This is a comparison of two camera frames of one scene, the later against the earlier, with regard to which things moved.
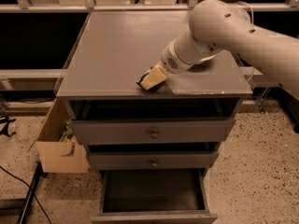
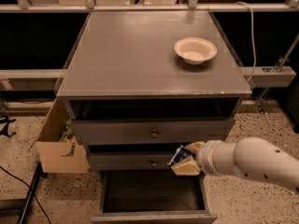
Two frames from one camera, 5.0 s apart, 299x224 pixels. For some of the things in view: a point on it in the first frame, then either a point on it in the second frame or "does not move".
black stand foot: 5,130 does not move
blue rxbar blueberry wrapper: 139,80 → 181,154
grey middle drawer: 152,160 does not move
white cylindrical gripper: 170,60 → 205,158
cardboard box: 55,156 does not move
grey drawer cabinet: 152,149 does not move
